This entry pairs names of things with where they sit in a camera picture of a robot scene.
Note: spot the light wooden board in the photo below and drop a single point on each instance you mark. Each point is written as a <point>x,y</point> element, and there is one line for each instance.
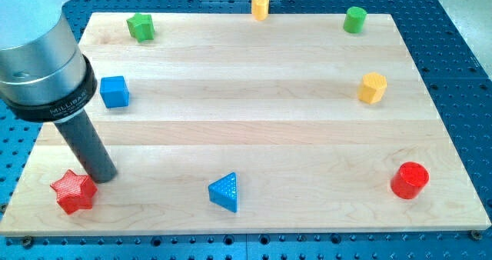
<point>273,101</point>

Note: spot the yellow hexagon block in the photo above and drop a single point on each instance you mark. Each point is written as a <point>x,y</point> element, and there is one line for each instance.
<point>372,88</point>

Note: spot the left board clamp screw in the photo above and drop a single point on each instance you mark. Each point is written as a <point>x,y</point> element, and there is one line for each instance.
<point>26,242</point>

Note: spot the board clamp screw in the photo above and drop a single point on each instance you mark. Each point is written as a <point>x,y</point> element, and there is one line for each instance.
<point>475,235</point>
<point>26,242</point>

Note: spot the right board clamp screw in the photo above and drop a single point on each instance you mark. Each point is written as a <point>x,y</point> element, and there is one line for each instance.
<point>475,235</point>

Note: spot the blue triangle block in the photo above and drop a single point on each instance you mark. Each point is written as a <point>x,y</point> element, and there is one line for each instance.
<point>224,192</point>

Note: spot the yellow cylinder block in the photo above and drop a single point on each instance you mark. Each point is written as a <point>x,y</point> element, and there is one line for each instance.
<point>260,9</point>

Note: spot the blue cube block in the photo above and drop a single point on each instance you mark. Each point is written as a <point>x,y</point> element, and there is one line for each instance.
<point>114,92</point>

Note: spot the green star block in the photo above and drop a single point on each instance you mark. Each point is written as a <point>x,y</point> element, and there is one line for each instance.
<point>141,27</point>

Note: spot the green cylinder block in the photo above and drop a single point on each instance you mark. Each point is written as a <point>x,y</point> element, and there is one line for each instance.
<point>354,20</point>

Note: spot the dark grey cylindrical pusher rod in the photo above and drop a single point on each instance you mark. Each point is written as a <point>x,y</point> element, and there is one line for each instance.
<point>82,138</point>

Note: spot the red cylinder block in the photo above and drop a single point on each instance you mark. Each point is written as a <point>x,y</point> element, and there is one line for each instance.
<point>409,180</point>

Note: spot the red star block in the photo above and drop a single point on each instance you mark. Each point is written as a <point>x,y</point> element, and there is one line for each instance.
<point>74,192</point>

